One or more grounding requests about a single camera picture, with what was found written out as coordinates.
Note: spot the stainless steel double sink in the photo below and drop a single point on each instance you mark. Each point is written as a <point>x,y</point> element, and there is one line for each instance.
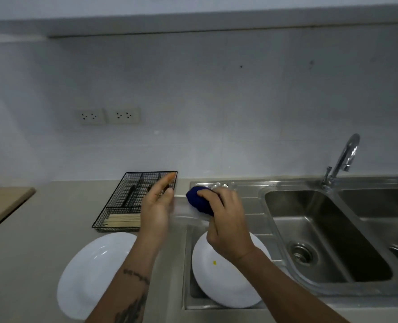
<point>320,215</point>

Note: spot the black fork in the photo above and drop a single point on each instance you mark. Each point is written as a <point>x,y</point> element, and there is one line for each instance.
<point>150,188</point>

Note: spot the black knife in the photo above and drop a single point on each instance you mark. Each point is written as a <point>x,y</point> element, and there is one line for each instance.
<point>131,195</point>

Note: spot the chrome faucet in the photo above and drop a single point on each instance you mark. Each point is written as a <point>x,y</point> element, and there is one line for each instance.
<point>352,142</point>

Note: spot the person's left hand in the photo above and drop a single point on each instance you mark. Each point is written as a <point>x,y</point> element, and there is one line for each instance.
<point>155,215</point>

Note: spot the person's right forearm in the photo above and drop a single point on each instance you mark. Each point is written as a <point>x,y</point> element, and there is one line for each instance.
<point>286,296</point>

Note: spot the dark blue cloth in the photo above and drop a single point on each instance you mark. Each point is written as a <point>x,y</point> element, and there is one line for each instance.
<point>195,198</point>

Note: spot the person's right hand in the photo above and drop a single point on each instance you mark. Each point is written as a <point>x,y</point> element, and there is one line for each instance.
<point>230,232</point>

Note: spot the white wall cabinet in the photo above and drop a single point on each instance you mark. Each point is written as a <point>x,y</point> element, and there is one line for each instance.
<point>185,16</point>

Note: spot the person's left forearm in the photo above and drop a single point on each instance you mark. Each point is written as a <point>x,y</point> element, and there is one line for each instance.
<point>128,285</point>

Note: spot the white plate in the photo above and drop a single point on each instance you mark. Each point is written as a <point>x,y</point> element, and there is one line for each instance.
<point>91,275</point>
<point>185,211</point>
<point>219,282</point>

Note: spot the pile of steel cutlery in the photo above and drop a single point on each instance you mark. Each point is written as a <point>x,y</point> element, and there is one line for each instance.
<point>233,185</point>

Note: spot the bundle of wooden chopsticks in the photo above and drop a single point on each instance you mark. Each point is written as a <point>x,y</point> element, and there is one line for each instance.
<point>123,220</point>

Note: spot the wooden side table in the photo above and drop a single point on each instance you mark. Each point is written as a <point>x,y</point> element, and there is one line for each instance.
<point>0,201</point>

